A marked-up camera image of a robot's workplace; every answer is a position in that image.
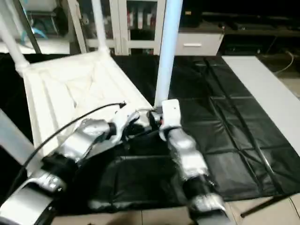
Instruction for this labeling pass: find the light blue plastic object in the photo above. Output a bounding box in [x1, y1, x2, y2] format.
[27, 26, 49, 40]

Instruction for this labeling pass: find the grey metal pole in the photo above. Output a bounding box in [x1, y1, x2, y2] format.
[16, 0, 43, 53]

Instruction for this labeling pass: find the black plastic mat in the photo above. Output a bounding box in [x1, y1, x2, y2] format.
[0, 52, 300, 215]

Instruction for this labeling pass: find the white drawer unit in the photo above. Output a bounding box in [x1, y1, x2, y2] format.
[174, 31, 225, 56]

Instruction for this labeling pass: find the white glass-door cabinet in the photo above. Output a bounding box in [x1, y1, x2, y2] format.
[68, 0, 165, 56]

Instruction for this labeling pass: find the black low cabinet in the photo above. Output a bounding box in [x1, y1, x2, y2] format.
[180, 0, 300, 54]

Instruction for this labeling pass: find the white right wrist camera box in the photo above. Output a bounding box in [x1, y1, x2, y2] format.
[158, 98, 181, 141]

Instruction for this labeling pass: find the white plastic table top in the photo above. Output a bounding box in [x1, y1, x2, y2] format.
[16, 50, 162, 165]

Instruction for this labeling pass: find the white plastic table leg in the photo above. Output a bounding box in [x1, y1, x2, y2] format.
[154, 0, 184, 111]
[0, 109, 37, 165]
[0, 0, 30, 71]
[91, 0, 110, 55]

